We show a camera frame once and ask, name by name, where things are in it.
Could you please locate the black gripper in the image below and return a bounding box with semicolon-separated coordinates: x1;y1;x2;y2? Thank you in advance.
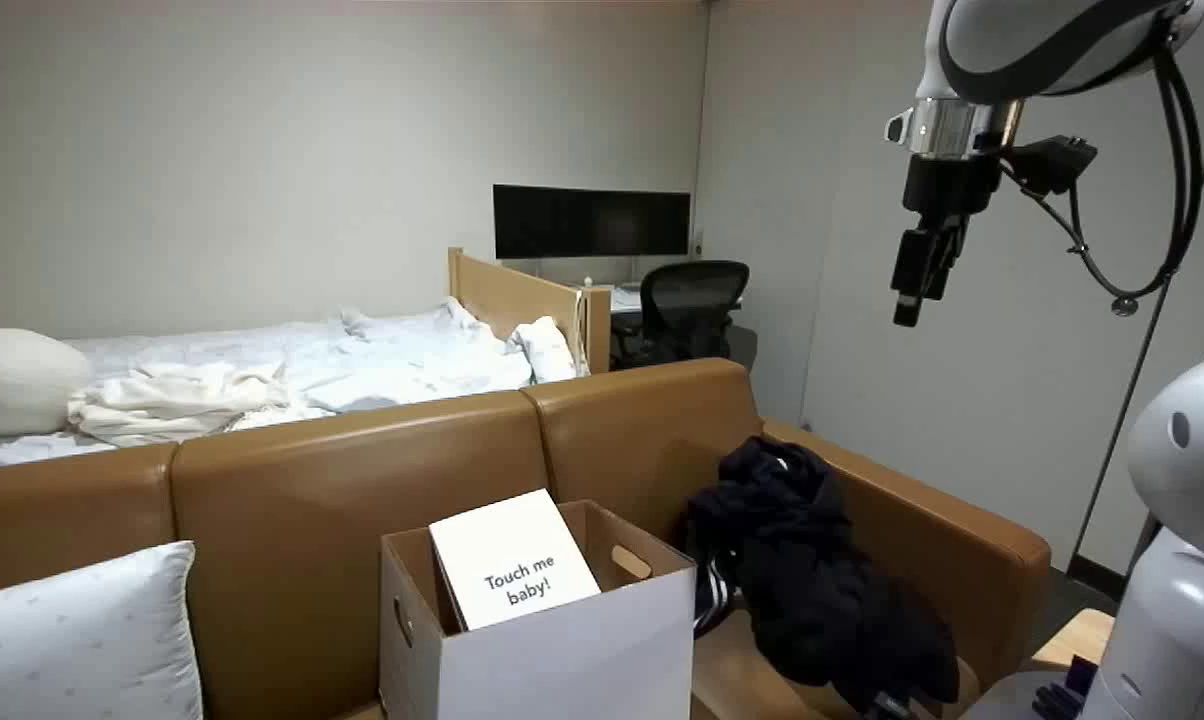
887;151;1008;334

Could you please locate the white cardboard box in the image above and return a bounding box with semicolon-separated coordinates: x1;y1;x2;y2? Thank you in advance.
377;498;698;720

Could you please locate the black mesh office chair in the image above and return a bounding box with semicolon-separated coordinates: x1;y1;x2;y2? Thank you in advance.
612;258;758;372

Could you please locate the thin black slanted rod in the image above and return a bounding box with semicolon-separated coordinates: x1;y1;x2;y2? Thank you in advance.
1067;92;1204;563

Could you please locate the white desk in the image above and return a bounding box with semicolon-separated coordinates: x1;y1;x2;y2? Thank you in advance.
584;276;652;320

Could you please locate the black garment pile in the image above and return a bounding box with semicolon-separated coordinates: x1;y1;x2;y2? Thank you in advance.
722;526;965;720

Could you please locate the black flat monitor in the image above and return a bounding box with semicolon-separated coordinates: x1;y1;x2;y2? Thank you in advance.
491;181;695;264

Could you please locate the light wooden board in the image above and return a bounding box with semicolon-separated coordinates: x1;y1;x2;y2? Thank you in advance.
1027;604;1121;673

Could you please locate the wooden bed footboard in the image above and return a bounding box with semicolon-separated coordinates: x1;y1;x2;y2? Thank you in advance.
445;244;614;375

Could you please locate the dark blue small item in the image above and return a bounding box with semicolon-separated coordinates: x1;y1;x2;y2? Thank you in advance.
1027;655;1101;720

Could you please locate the white printed card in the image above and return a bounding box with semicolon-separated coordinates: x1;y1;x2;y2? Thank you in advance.
422;484;605;635

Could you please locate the white bed sheet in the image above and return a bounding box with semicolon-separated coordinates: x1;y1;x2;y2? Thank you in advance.
0;298;590;479

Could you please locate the crumpled white blanket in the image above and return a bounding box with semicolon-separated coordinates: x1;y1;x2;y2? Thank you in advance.
63;360;298;449

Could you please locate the round white cushion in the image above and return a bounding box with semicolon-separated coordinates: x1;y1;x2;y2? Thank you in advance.
0;324;96;444

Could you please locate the white dotted square pillow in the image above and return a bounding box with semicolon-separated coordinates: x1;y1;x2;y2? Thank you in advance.
0;535;210;720

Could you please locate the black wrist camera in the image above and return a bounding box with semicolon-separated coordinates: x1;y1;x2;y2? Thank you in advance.
994;132;1101;203

